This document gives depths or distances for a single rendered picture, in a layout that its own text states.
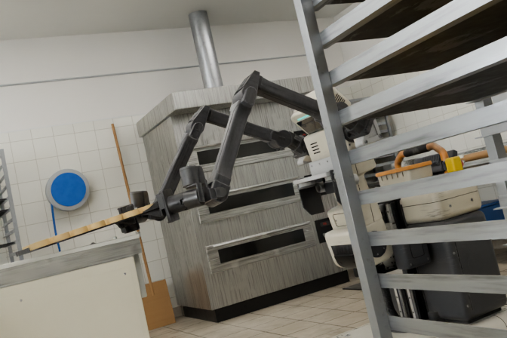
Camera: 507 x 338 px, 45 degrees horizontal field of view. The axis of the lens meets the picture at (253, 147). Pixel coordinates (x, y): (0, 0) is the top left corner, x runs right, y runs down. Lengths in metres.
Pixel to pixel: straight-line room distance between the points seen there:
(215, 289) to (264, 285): 0.47
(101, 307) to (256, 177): 3.84
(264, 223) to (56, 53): 2.68
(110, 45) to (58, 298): 4.87
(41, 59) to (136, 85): 0.97
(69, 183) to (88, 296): 4.13
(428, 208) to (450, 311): 0.41
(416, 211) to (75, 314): 1.38
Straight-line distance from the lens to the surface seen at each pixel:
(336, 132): 1.33
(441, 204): 2.47
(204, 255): 5.37
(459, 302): 2.53
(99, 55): 6.51
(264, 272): 5.59
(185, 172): 1.87
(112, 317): 1.94
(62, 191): 5.99
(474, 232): 1.10
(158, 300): 6.01
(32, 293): 1.90
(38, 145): 6.18
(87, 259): 1.93
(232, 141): 1.98
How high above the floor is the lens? 0.90
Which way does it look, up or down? 5 degrees up
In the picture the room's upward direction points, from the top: 13 degrees counter-clockwise
